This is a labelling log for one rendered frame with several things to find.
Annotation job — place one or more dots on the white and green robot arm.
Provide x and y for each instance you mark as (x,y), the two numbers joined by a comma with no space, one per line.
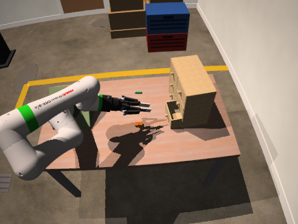
(60,109)

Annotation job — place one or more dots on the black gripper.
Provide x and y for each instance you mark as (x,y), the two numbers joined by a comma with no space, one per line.
(127,105)

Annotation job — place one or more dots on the orange nine-volt battery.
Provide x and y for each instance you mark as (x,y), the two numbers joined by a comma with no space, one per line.
(138,124)

